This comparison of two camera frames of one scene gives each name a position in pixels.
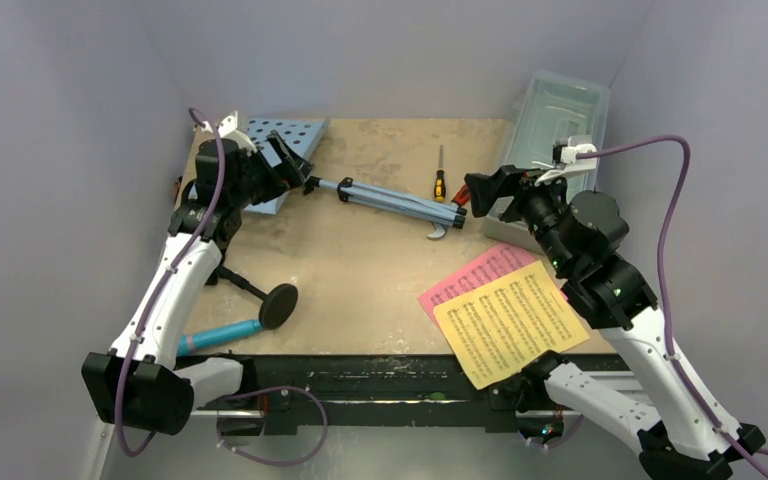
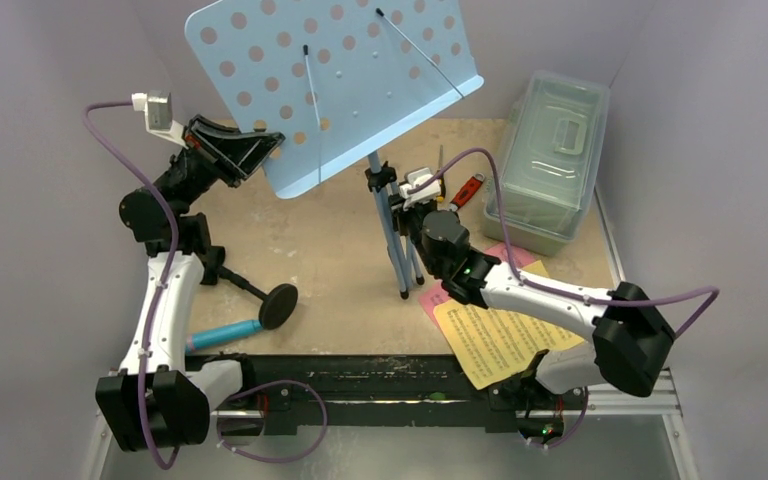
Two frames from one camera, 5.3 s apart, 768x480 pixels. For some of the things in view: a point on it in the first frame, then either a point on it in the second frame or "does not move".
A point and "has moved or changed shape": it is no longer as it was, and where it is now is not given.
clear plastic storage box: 547,108 does not move
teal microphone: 188,342 does not move
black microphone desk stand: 278,303 does not move
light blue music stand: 301,132 has moved or changed shape
